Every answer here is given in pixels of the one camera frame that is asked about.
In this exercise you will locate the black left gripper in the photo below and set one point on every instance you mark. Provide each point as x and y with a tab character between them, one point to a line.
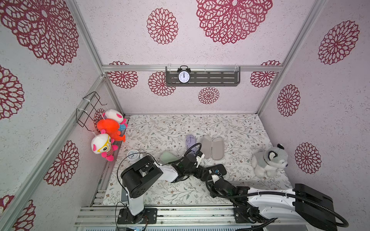
201	174

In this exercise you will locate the mint green zippered umbrella case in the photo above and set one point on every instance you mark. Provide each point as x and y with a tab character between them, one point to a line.
167	158

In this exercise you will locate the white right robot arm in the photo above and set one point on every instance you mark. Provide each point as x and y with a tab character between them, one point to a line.
252	205

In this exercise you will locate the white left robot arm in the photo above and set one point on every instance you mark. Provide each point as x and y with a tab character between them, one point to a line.
140	176

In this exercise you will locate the purple folded umbrella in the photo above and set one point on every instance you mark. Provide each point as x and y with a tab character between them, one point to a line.
190	142

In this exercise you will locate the grey husky plush toy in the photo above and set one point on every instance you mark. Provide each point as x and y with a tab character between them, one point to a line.
268	163

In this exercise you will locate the white table alarm clock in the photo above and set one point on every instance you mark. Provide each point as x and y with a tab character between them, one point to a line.
134	156

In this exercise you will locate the grey tray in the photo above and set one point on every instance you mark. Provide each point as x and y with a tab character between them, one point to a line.
124	195

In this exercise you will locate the orange plush toy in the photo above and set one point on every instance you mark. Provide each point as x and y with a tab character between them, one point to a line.
111	128

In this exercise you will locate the striped plush doll with glasses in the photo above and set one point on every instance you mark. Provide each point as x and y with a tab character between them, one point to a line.
102	144

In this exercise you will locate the black alarm clock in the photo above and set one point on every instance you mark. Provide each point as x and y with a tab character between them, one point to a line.
184	74

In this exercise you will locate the white pink plush doll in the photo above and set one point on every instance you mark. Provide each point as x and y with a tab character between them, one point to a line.
118	117

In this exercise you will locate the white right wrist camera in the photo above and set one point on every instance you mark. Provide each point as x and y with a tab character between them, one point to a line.
215	178

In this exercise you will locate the grey wall shelf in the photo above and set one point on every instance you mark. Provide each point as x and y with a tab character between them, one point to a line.
205	78

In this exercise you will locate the black wire basket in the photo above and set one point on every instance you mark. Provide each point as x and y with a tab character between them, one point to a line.
88	116

